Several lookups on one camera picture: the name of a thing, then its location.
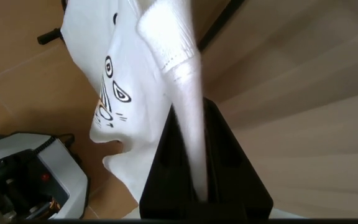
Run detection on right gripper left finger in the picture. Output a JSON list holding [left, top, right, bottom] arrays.
[[139, 104, 198, 218]]

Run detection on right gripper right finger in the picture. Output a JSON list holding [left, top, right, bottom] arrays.
[[203, 96, 274, 218]]

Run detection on white garment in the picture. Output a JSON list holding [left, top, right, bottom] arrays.
[[60, 0, 209, 220]]

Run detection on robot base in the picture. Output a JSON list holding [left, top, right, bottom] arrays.
[[0, 132, 90, 220]]

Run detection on black clothes rack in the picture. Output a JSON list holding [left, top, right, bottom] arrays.
[[37, 0, 247, 53]]

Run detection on beige curtain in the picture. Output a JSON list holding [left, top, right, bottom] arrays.
[[191, 0, 358, 218]]

